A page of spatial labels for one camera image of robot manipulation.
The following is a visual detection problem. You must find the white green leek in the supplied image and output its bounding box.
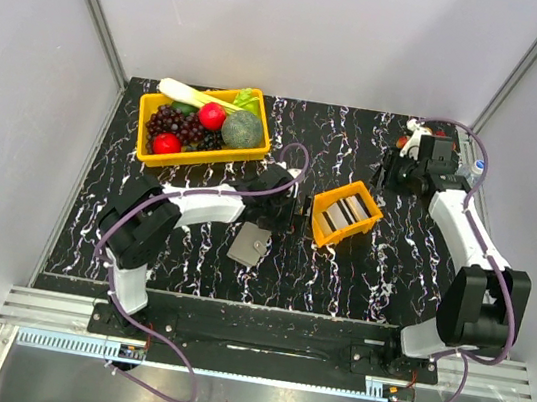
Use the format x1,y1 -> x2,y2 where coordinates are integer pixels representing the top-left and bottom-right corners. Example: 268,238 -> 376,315
158,78 -> 240,113

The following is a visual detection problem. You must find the purple cable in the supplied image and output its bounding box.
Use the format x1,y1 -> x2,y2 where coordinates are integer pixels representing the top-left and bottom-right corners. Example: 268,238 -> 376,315
372,113 -> 537,402
73,115 -> 313,402

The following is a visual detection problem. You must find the stack of credit cards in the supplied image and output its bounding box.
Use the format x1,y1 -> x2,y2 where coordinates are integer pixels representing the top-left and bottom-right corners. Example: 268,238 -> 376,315
317,195 -> 372,235

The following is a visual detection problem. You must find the green avocado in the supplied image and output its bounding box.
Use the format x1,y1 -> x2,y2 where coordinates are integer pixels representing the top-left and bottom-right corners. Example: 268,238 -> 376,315
171,101 -> 198,116

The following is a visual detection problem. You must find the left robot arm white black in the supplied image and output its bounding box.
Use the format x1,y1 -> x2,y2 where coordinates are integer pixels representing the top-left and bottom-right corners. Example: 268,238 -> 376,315
94,162 -> 304,337

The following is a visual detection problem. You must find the dark grape bunch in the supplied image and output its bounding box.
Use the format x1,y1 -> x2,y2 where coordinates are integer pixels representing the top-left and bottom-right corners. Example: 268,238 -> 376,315
197,131 -> 225,152

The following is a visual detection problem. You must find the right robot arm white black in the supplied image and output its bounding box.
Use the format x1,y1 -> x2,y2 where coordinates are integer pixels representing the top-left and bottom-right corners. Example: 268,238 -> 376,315
375,122 -> 532,378

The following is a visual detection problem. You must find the red pomegranate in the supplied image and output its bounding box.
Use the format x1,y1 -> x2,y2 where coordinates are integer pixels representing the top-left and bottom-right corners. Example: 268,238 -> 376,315
197,102 -> 227,131

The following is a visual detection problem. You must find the red lychee bunch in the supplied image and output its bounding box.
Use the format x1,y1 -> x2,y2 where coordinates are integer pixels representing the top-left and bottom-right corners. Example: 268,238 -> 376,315
395,129 -> 447,149

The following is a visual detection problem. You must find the green melon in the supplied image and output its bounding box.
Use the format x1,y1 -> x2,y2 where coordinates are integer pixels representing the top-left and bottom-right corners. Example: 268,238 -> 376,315
221,110 -> 264,149

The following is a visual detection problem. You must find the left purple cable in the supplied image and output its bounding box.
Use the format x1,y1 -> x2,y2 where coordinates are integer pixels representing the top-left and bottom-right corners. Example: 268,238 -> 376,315
73,115 -> 313,402

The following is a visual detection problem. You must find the red apple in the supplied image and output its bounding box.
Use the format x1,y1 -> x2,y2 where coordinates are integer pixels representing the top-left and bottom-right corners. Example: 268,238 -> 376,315
152,132 -> 183,155

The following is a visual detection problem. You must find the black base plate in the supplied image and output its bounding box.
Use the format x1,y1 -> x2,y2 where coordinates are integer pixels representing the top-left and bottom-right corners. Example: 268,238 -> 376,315
88,291 -> 438,393

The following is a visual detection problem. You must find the large yellow fruit bin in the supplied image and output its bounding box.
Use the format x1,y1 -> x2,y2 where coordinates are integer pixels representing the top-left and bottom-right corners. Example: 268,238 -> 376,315
136,88 -> 271,168

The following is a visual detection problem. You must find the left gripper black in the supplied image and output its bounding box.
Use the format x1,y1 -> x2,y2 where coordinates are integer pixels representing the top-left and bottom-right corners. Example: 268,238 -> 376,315
260,189 -> 319,241

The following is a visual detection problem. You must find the purple grape bunch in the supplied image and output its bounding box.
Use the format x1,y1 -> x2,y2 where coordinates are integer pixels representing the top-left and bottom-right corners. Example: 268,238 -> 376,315
145,105 -> 206,146

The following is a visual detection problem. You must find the clear water bottle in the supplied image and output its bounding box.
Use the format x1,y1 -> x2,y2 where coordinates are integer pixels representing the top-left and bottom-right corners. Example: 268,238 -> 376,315
457,159 -> 485,187

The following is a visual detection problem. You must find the green lettuce leaf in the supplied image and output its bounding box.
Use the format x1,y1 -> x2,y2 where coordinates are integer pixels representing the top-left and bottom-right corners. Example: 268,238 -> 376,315
233,88 -> 260,115

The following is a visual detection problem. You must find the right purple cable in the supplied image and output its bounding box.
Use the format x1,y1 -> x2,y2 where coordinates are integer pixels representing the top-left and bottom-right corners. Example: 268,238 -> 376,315
372,113 -> 537,402

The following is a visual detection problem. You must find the small yellow card bin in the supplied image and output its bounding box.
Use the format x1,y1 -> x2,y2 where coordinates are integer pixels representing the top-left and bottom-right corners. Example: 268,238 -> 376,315
311,181 -> 383,247

